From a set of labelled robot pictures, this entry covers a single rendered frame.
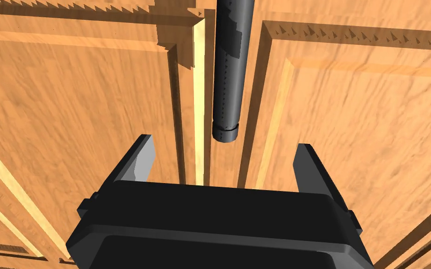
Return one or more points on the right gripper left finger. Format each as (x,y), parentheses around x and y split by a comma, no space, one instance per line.
(140,160)

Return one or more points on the wooden cupboard door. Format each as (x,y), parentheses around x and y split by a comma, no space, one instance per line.
(69,104)
(350,123)

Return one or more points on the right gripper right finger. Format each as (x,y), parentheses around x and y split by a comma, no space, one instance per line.
(311,172)

